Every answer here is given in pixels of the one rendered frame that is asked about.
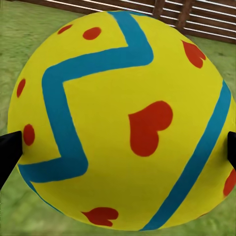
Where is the easter egg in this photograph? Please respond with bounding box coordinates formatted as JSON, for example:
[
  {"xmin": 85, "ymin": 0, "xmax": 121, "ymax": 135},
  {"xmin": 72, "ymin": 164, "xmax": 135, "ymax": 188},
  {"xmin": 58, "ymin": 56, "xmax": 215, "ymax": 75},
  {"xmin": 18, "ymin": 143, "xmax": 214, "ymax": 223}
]
[{"xmin": 7, "ymin": 10, "xmax": 236, "ymax": 231}]

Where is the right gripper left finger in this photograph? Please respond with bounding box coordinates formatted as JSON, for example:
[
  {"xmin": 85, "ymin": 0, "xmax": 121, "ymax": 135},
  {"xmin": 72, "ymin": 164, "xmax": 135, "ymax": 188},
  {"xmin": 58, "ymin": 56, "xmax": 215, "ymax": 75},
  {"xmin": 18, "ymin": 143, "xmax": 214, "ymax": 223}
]
[{"xmin": 0, "ymin": 131, "xmax": 23, "ymax": 190}]

